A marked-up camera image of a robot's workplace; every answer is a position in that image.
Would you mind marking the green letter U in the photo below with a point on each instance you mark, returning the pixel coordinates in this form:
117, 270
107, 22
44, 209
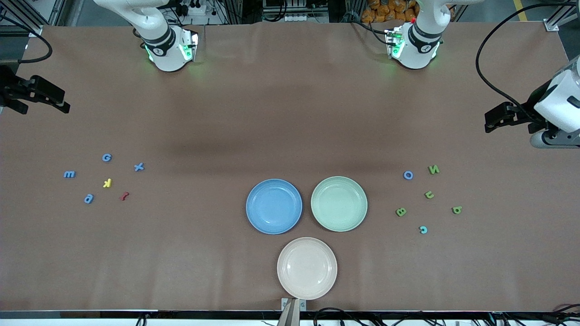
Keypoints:
429, 197

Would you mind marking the green plate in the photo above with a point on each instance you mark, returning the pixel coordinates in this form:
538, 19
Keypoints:
339, 203

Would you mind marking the blue letter G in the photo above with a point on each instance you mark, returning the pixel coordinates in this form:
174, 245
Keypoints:
103, 158

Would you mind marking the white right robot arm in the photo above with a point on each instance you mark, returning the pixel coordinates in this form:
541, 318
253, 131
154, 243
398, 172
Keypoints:
170, 61

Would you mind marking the red letter R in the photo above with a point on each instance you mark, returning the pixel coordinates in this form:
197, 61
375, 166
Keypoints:
124, 196

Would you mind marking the beige plate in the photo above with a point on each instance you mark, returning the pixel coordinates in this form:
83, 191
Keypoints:
307, 268

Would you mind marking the green letter N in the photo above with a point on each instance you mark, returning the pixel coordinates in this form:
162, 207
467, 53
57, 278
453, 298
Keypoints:
433, 170

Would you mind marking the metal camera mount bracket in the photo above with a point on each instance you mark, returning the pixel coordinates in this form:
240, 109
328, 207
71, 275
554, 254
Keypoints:
290, 312

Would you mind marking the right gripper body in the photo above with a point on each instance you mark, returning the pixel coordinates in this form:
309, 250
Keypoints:
10, 88

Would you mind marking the white power strip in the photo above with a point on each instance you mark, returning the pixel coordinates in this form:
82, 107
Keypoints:
297, 18
195, 9

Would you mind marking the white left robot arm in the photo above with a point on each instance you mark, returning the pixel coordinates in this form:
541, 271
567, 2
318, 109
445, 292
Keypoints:
419, 56

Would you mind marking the blue letter X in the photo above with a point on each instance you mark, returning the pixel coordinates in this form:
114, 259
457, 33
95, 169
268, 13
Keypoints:
139, 167

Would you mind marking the green letter B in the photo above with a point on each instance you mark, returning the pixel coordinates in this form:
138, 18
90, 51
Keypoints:
401, 212

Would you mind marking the blue letter O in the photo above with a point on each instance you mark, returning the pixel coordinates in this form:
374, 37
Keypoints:
405, 175

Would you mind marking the blue plate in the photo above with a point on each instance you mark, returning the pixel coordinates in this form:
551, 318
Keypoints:
274, 206

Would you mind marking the blue letter P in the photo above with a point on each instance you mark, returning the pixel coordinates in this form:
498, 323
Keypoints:
90, 199

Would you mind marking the orange items pile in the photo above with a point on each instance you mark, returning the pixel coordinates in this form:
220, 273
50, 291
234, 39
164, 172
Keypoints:
385, 11

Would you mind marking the green letter P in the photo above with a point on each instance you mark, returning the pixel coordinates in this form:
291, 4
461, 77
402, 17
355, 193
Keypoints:
457, 210

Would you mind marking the aluminium frame rail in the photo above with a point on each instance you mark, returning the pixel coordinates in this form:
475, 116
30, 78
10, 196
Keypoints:
36, 29
553, 25

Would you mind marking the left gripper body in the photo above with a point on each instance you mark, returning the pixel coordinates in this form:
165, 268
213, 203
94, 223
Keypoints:
528, 112

